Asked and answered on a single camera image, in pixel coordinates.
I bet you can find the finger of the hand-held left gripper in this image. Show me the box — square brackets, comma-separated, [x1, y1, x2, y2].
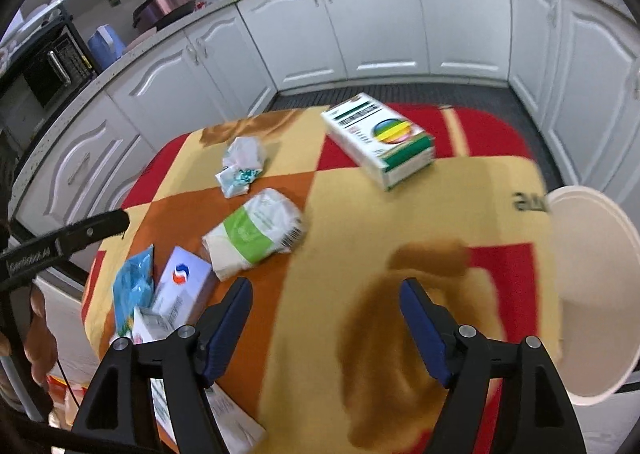
[55, 209, 132, 257]

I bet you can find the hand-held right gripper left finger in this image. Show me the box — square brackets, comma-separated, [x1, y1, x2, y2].
[72, 276, 253, 454]

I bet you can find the crumpled white teal wrapper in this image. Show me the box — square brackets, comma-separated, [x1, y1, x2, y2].
[215, 136, 266, 199]

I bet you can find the small white box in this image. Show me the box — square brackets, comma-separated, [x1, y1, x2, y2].
[131, 306, 176, 345]

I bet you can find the blue jug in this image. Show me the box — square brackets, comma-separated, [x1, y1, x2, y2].
[87, 24, 126, 72]

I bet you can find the white paper packet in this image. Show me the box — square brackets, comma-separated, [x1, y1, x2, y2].
[150, 374, 267, 454]

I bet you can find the white box with green stripes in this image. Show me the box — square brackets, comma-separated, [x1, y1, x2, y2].
[320, 92, 435, 192]

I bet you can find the rose printed blanket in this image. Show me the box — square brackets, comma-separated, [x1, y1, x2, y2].
[80, 104, 566, 454]

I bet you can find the pink rice cooker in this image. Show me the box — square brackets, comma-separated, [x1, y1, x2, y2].
[132, 0, 196, 32]

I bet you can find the person's left hand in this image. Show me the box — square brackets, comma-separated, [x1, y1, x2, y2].
[27, 284, 60, 382]

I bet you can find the blue packet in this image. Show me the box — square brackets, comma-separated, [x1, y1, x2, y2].
[112, 245, 156, 337]

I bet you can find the green white bag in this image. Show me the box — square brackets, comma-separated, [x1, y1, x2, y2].
[201, 188, 305, 282]

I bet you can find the dark striped floor mat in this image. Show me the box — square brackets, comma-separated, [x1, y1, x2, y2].
[245, 81, 566, 189]

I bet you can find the black microwave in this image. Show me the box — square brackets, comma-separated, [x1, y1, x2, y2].
[20, 24, 96, 109]

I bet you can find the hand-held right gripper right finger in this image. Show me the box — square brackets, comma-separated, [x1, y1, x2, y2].
[398, 277, 587, 454]

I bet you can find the white box with round logo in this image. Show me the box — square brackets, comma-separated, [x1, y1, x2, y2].
[150, 246, 213, 329]

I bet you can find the white round bin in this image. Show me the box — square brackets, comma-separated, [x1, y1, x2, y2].
[545, 185, 640, 407]

